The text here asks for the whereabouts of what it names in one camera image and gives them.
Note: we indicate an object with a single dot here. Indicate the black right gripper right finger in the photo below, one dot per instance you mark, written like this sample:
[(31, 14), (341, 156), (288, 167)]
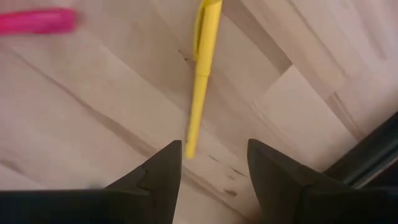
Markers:
[(295, 202)]

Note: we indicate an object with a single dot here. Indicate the yellow marker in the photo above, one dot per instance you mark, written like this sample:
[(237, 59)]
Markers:
[(203, 77)]

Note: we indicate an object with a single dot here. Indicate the pink marker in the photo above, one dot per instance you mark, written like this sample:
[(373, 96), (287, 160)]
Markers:
[(37, 21)]

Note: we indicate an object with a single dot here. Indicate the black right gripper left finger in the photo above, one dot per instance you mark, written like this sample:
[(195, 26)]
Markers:
[(124, 205)]

